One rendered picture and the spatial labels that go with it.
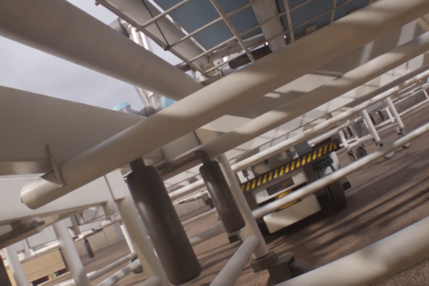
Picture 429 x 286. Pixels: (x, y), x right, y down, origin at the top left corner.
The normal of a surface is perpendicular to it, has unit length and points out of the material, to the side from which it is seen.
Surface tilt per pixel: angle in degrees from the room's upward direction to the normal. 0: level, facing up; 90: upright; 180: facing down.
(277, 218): 90
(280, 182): 90
